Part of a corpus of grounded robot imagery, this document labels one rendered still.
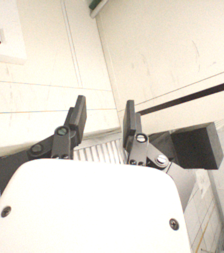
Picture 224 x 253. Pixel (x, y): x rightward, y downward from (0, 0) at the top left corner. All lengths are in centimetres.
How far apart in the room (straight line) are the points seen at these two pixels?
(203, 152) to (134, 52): 83
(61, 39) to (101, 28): 21
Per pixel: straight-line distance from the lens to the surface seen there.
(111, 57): 65
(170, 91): 49
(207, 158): 119
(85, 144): 61
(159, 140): 86
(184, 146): 121
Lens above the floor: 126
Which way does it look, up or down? 44 degrees down
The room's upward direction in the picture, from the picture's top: 74 degrees clockwise
